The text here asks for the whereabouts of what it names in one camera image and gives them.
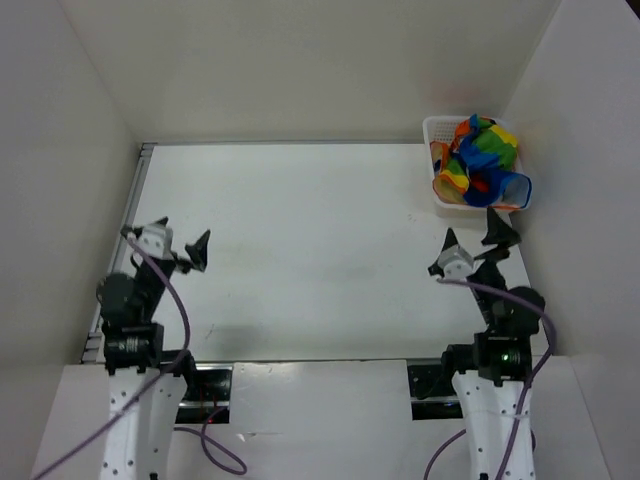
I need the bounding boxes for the rainbow striped shorts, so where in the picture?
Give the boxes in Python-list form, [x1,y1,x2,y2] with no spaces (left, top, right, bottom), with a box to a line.
[430,113,533,211]

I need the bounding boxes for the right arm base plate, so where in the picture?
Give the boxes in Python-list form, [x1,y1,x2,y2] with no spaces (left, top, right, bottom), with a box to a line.
[407,361,462,421]

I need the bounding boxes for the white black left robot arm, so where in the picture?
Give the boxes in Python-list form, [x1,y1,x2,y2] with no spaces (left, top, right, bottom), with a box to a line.
[96,218,210,479]

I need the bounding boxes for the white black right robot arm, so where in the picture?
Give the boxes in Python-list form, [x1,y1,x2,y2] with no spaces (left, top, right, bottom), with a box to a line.
[427,208,546,479]

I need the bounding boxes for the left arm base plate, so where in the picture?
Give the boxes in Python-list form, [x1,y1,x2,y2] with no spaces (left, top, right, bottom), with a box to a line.
[176,363,233,425]

